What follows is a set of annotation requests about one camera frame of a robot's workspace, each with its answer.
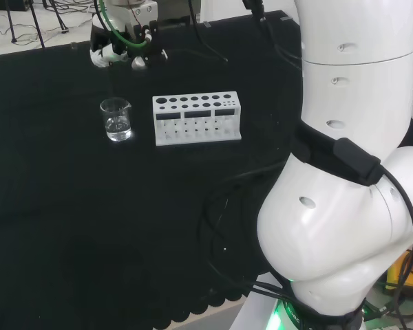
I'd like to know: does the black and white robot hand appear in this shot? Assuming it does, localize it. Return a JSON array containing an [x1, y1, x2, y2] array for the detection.
[[89, 0, 158, 72]]

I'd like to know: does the clear glass beaker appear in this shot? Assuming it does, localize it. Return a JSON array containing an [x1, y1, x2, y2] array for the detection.
[[99, 97, 134, 143]]

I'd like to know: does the white test tube rack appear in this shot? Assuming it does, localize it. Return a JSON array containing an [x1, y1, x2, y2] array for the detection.
[[151, 91, 243, 147]]

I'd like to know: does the black tripod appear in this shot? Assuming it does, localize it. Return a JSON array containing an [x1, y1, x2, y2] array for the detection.
[[3, 0, 70, 45]]

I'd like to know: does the black bench cloth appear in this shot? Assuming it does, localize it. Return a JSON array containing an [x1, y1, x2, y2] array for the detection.
[[0, 10, 306, 326]]

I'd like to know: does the yellow stop button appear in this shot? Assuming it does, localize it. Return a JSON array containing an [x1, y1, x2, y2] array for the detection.
[[384, 252, 413, 297]]

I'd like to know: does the green cable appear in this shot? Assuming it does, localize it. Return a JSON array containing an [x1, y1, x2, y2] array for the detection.
[[93, 0, 149, 50]]

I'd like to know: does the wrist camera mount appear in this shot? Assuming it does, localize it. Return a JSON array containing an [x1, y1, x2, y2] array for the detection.
[[145, 19, 169, 67]]

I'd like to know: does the black cable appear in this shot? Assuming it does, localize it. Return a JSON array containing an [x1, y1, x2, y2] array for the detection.
[[241, 0, 303, 72], [198, 164, 299, 312]]

